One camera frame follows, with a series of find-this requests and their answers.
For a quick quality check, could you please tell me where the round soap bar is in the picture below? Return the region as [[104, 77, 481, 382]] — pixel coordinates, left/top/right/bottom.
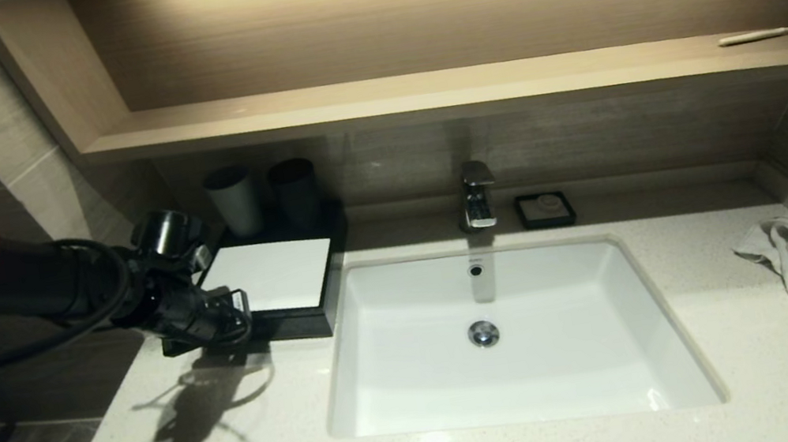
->
[[528, 193, 568, 224]]

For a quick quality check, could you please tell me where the black square soap dish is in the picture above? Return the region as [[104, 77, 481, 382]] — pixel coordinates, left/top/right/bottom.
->
[[512, 186, 579, 235]]

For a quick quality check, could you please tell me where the wooden wall shelf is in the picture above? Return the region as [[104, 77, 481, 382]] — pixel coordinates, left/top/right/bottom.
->
[[75, 2, 788, 199]]

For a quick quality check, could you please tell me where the beige toothbrush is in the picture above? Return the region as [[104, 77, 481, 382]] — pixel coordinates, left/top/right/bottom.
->
[[715, 21, 788, 50]]

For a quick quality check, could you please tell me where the chrome sink drain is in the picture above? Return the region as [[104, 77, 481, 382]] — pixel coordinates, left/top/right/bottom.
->
[[466, 317, 503, 352]]

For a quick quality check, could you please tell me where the black cup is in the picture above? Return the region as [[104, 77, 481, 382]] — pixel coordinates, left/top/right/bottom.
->
[[265, 156, 326, 235]]

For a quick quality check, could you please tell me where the grey cup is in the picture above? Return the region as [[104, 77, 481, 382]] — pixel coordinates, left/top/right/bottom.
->
[[201, 163, 265, 242]]

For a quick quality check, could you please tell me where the white ceramic sink basin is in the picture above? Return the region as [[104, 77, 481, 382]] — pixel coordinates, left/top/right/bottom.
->
[[301, 204, 731, 442]]

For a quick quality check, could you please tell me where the chrome sink faucet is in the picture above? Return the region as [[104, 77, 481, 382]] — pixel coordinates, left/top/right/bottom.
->
[[450, 159, 503, 236]]

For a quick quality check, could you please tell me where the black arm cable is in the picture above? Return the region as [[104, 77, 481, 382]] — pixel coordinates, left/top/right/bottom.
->
[[0, 230, 143, 369]]

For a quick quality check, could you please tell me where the black amenity box white top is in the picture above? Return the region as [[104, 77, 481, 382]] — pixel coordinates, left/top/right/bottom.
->
[[190, 199, 367, 358]]

